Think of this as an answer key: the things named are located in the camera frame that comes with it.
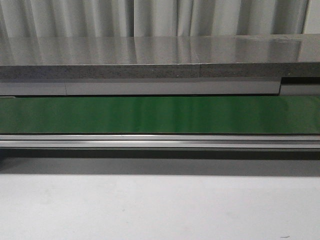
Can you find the green conveyor belt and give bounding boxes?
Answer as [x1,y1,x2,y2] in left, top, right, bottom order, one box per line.
[0,96,320,135]

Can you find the grey stone slab bench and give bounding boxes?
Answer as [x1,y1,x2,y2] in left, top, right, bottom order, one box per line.
[0,34,320,79]

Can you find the white pleated curtain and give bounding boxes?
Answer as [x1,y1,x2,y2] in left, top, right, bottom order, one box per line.
[0,0,320,38]

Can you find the aluminium front conveyor rail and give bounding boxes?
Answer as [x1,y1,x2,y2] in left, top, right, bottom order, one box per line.
[0,134,320,151]

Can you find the grey rear conveyor rail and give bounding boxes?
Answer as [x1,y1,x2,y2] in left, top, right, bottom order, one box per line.
[0,77,320,96]

